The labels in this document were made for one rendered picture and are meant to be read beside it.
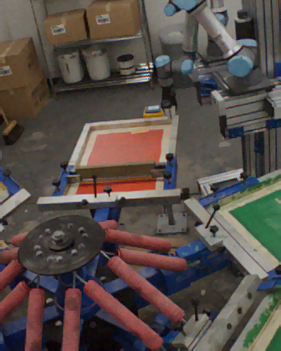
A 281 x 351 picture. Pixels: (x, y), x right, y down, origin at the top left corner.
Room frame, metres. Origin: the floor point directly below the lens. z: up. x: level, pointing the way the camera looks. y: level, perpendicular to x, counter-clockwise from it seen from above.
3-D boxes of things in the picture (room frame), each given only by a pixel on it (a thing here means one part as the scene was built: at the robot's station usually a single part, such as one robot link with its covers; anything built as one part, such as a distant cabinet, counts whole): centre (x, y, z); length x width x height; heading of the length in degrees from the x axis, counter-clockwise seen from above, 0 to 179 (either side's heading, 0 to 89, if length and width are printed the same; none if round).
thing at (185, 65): (2.37, -0.31, 1.39); 0.11 x 0.11 x 0.08; 64
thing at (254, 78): (2.34, -0.65, 1.31); 0.15 x 0.15 x 0.10
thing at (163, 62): (2.40, -0.22, 1.39); 0.09 x 0.08 x 0.11; 64
